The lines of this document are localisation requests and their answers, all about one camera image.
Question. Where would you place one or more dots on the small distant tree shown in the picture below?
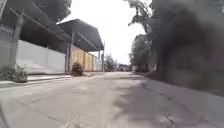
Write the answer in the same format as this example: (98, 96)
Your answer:
(109, 64)

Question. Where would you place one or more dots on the round green bush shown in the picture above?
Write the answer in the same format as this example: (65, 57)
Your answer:
(77, 69)

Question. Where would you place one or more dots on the grey concrete road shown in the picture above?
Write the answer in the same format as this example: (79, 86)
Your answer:
(100, 100)

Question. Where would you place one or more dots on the raised concrete pavement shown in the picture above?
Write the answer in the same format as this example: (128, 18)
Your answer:
(43, 78)

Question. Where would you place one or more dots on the row of dark trees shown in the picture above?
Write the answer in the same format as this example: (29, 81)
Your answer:
(180, 40)

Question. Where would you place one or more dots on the low green bush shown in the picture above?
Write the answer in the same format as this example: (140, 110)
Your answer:
(16, 74)

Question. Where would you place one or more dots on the tree trunk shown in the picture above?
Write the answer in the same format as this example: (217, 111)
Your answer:
(15, 43)

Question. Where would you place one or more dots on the building with yellow wall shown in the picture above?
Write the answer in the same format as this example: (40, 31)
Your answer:
(78, 56)

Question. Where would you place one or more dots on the building with white wall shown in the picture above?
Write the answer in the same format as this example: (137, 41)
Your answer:
(36, 58)

